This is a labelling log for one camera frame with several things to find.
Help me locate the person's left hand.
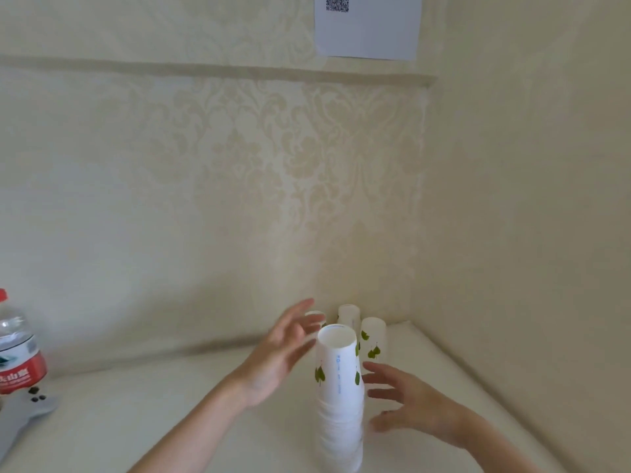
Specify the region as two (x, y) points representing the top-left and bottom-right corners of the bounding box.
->
(232, 298), (326, 410)

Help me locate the person's right hand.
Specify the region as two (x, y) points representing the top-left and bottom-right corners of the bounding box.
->
(361, 361), (470, 448)

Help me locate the person's right forearm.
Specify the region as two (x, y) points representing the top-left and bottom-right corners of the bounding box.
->
(458, 410), (545, 473)

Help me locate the person's left forearm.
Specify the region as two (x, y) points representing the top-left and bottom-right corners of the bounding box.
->
(127, 374), (253, 473)

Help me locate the stack of leaf-print paper cups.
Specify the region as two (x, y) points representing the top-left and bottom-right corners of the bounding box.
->
(314, 323), (366, 473)

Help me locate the red-label plastic water bottle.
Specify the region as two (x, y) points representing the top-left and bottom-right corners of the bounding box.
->
(0, 288), (49, 396)

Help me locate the grey handheld controller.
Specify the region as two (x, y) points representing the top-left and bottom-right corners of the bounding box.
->
(0, 388), (59, 462)

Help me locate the white paper sheet with code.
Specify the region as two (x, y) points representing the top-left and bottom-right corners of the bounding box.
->
(314, 0), (424, 62)

